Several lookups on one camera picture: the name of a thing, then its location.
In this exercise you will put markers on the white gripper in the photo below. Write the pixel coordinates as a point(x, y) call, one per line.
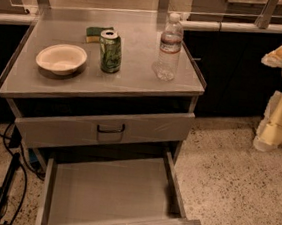
point(269, 135)

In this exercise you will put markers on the clear plastic water bottle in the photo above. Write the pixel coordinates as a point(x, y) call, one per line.
point(170, 43)

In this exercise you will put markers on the grey drawer cabinet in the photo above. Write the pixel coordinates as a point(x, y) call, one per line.
point(134, 89)

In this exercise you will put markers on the open middle drawer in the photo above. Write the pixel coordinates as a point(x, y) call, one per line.
point(112, 187)

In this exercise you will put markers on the closed top drawer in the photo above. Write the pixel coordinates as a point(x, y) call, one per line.
point(81, 130)

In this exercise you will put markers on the green soda can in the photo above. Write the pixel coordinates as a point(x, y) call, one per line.
point(110, 51)

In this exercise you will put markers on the green yellow sponge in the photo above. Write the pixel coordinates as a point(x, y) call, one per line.
point(93, 34)

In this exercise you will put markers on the white paper bowl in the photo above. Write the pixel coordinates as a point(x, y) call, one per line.
point(61, 59)

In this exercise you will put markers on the black drawer handle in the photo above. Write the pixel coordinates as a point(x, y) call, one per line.
point(102, 130)

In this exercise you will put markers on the white counter rail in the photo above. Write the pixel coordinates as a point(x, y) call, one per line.
point(100, 16)

